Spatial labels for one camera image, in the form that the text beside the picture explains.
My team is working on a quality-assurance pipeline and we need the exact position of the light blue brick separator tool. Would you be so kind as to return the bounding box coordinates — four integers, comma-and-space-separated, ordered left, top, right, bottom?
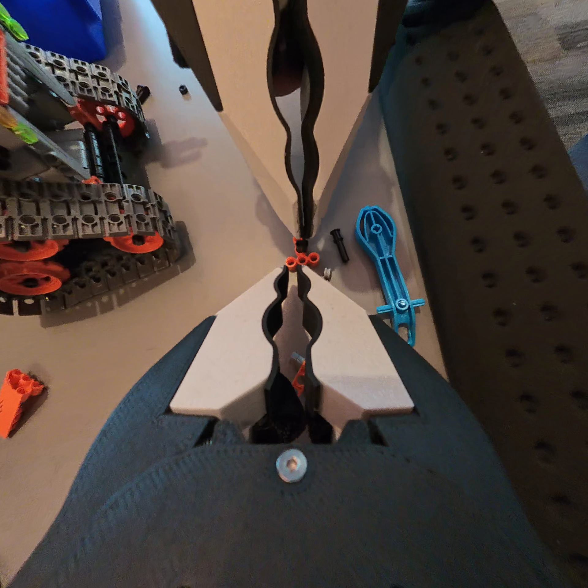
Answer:
356, 205, 425, 347

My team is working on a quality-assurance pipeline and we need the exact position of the black dimpled pad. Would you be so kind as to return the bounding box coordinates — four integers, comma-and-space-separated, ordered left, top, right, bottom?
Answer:
379, 0, 588, 588

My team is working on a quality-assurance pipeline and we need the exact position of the orange wedge panel brick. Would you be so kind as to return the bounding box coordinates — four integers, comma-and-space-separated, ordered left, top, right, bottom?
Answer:
0, 369, 46, 438

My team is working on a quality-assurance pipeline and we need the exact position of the partly built toy robot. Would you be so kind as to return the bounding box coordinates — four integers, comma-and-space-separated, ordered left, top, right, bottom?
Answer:
0, 0, 184, 318

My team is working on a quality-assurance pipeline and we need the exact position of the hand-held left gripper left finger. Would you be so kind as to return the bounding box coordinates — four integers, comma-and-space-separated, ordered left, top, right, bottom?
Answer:
169, 266, 290, 442

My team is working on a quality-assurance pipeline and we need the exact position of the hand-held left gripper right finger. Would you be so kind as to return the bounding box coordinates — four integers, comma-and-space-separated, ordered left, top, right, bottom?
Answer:
298, 266, 415, 442

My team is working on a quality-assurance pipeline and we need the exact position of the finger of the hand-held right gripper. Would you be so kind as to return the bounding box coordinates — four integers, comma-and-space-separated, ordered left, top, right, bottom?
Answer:
301, 0, 379, 239
193, 0, 305, 237

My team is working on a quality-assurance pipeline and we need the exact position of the blue storage bin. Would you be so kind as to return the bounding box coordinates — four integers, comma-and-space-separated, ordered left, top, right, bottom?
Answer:
14, 0, 108, 62

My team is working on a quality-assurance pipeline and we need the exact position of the black long pin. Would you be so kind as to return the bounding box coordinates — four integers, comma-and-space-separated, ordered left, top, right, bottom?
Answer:
330, 228, 351, 264

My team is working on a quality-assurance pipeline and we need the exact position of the orange multi-hole connector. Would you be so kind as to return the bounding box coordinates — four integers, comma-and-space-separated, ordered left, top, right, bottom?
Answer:
286, 236, 320, 268

